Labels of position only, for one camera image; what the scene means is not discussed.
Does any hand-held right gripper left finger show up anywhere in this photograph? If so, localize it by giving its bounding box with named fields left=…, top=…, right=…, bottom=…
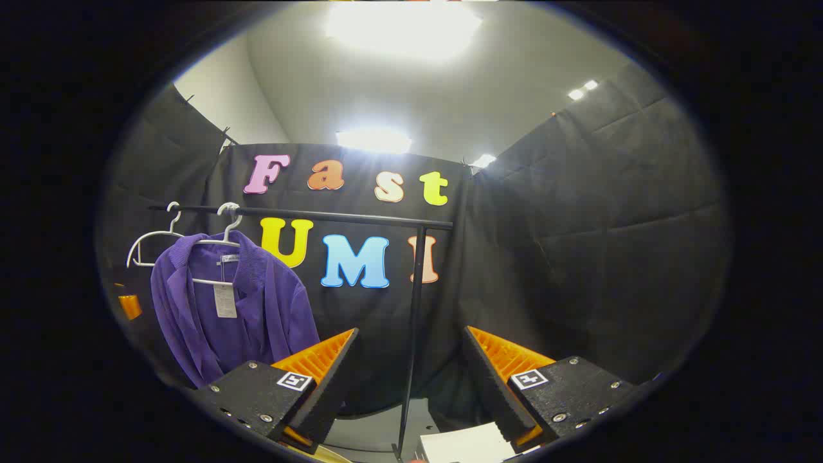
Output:
left=192, top=328, right=359, bottom=456

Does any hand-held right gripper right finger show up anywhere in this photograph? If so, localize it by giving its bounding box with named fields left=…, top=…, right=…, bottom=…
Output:
left=463, top=325, right=637, bottom=454

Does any white laundry hamper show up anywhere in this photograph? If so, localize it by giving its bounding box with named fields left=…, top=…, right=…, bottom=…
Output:
left=419, top=421, right=516, bottom=463

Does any purple ribbed garment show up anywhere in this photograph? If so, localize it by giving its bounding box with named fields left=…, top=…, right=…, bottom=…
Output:
left=150, top=230, right=321, bottom=389

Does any white plastic clothes hanger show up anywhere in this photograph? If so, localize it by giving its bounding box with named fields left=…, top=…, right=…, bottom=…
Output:
left=192, top=202, right=245, bottom=287
left=126, top=201, right=187, bottom=269

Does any black metal clothes rack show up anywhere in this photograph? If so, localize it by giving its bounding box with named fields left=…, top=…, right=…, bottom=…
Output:
left=148, top=203, right=455, bottom=462

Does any large ceiling light panel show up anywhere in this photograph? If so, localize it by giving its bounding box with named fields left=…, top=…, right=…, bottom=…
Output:
left=325, top=0, right=483, bottom=62

